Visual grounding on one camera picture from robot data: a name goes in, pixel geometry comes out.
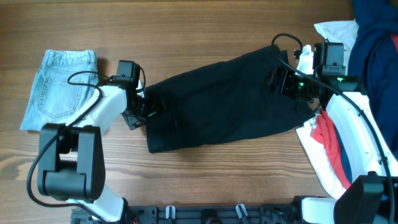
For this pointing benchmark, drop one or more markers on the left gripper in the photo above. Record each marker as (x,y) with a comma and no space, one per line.
(132,119)

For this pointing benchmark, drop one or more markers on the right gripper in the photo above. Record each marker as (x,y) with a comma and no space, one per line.
(287,75)

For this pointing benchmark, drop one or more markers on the black shorts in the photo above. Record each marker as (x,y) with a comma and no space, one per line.
(222,102)

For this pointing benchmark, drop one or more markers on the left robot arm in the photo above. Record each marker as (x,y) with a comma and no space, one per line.
(69,170)

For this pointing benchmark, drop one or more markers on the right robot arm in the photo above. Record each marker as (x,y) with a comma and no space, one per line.
(372,196)

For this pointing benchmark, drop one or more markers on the folded light blue jeans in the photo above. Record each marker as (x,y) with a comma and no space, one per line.
(60,87)

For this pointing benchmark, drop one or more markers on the white garment top right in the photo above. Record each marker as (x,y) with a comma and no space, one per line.
(344,32)

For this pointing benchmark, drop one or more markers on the navy blue garment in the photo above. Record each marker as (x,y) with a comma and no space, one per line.
(373,59)

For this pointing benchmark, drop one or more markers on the white garment with red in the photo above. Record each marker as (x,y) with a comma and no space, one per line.
(319,160)

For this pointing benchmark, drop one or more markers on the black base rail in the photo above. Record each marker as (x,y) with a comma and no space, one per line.
(261,214)

